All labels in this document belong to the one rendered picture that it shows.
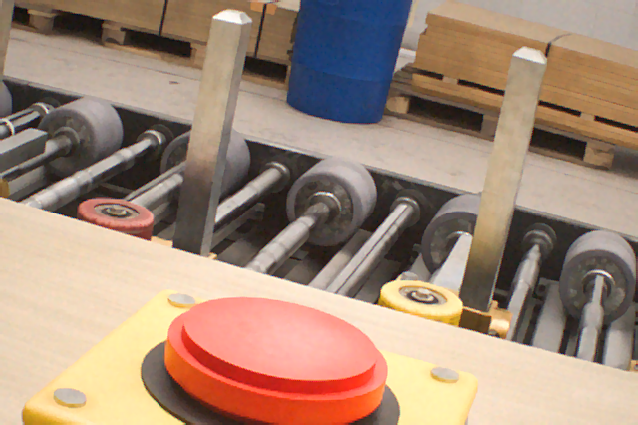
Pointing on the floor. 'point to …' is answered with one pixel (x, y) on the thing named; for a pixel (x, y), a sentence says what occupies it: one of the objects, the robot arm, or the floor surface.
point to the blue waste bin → (346, 57)
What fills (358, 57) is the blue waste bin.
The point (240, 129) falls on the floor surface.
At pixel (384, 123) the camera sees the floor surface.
